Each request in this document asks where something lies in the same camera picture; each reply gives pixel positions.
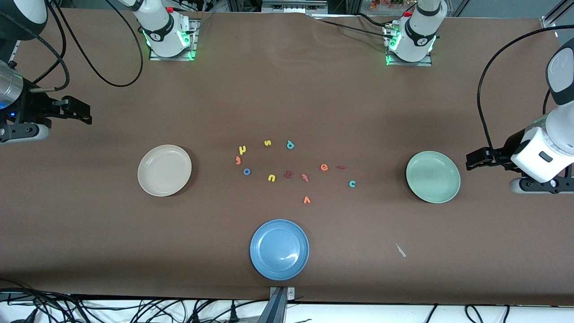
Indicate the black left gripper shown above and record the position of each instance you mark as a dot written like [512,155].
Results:
[505,154]

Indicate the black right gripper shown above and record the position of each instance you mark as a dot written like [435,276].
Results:
[28,104]

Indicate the yellow foam letter h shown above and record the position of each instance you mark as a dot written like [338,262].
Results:
[242,150]

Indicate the green plate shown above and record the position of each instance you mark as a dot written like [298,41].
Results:
[432,177]

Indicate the aluminium corner profile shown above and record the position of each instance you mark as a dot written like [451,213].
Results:
[15,49]
[549,20]

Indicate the beige plate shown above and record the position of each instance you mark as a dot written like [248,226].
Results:
[164,170]

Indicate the white paper scrap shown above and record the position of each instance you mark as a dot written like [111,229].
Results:
[400,250]

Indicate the orange leafy object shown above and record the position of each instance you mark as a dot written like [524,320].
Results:
[381,4]

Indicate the blue plate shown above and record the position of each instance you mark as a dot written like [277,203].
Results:
[279,250]

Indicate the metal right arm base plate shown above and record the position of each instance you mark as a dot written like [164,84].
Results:
[157,57]

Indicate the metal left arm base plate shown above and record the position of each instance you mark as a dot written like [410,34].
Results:
[426,63]

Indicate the metal frame rail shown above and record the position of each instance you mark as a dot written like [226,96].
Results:
[291,6]

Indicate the grey metal camera post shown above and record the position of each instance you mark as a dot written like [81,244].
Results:
[279,309]

